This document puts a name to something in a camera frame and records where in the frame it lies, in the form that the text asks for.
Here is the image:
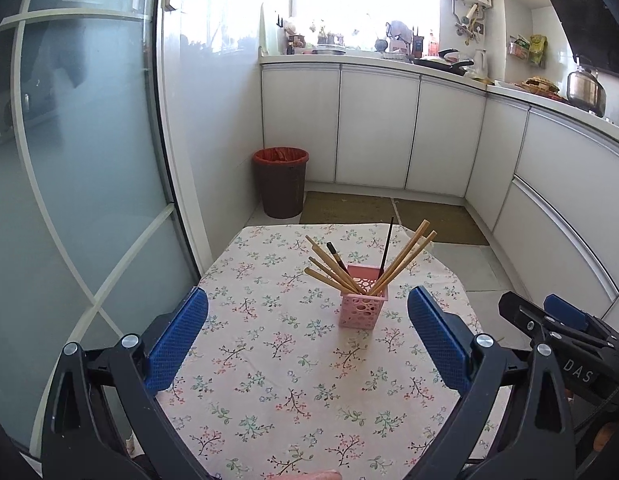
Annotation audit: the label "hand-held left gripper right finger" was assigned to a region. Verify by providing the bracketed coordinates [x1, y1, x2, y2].
[407, 285, 577, 480]

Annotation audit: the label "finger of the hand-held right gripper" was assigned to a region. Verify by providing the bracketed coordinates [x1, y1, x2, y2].
[498, 290, 606, 357]
[543, 293, 619, 344]

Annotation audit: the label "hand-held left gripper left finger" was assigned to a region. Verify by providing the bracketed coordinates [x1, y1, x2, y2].
[40, 287, 210, 480]

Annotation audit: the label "pink perforated utensil holder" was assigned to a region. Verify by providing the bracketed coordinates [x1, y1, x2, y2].
[338, 265, 391, 329]

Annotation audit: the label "bundle of wooden chopsticks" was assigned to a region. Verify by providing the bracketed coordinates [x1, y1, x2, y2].
[304, 219, 437, 297]

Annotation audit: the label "black chopstick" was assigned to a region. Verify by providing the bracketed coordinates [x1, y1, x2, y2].
[326, 241, 349, 273]
[379, 216, 395, 268]

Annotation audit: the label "floral tablecloth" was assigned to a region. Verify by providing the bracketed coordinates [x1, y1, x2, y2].
[124, 224, 510, 480]

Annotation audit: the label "brown floor mat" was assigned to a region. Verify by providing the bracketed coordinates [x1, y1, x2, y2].
[300, 191, 399, 226]
[393, 200, 490, 247]

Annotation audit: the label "frosted glass sliding door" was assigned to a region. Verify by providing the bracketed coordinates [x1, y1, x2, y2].
[0, 0, 210, 453]

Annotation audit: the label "brown trash bin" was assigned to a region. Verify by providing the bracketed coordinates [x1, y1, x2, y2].
[252, 147, 309, 219]

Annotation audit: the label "red trash bag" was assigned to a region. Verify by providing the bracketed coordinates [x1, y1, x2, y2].
[253, 147, 309, 167]

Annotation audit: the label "basket of food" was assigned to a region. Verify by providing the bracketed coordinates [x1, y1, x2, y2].
[518, 75, 561, 96]

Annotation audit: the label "steel kettle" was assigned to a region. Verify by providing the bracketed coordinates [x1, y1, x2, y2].
[566, 57, 609, 112]

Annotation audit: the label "white kitchen base cabinets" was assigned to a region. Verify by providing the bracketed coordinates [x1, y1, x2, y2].
[259, 55, 619, 341]

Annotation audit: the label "white thermos jug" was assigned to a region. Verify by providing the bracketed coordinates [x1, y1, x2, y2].
[471, 49, 491, 79]

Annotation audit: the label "black frying pan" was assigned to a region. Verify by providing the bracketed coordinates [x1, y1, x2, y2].
[413, 49, 476, 74]

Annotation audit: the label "yellow green snack packets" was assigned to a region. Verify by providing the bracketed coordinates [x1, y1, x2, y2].
[528, 34, 549, 69]

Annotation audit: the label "black range hood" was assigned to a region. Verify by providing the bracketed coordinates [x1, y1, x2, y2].
[524, 0, 619, 80]

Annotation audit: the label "white cutting board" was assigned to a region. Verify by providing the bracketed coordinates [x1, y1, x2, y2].
[260, 2, 281, 56]

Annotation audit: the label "small potted plants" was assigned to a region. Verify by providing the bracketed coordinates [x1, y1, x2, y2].
[316, 19, 346, 47]

